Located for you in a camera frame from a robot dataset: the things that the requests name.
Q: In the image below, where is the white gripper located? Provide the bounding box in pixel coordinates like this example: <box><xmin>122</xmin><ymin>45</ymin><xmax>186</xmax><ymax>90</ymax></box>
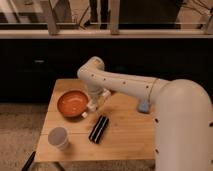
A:
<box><xmin>86</xmin><ymin>84</ymin><xmax>111</xmax><ymax>101</ymax></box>

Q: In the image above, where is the clear plastic bottle white label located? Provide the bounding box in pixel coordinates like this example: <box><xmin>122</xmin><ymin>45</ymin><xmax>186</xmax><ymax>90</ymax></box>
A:
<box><xmin>81</xmin><ymin>99</ymin><xmax>98</xmax><ymax>118</ymax></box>

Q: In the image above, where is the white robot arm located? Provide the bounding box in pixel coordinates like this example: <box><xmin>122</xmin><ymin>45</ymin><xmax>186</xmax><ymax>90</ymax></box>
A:
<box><xmin>77</xmin><ymin>56</ymin><xmax>213</xmax><ymax>171</ymax></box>

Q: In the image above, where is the orange ceramic bowl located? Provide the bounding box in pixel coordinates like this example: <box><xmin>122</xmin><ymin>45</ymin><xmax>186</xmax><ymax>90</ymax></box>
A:
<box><xmin>57</xmin><ymin>90</ymin><xmax>89</xmax><ymax>117</ymax></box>

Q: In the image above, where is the black white striped block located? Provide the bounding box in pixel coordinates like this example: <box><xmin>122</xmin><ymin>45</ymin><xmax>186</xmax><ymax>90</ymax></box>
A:
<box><xmin>89</xmin><ymin>116</ymin><xmax>109</xmax><ymax>144</ymax></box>

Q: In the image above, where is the blue sponge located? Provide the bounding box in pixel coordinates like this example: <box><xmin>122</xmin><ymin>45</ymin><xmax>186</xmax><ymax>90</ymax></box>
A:
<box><xmin>137</xmin><ymin>101</ymin><xmax>150</xmax><ymax>114</ymax></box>

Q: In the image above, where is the wooden table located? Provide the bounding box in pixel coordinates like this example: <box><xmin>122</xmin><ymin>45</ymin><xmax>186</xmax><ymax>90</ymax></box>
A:
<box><xmin>35</xmin><ymin>79</ymin><xmax>155</xmax><ymax>162</ymax></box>

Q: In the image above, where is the dark cabinet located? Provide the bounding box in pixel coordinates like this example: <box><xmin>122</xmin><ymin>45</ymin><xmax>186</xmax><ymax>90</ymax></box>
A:
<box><xmin>0</xmin><ymin>38</ymin><xmax>213</xmax><ymax>102</ymax></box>

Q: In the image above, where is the black table leg bar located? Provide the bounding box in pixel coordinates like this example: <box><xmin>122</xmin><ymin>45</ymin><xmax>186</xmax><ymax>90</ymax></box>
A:
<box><xmin>21</xmin><ymin>151</ymin><xmax>36</xmax><ymax>171</ymax></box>

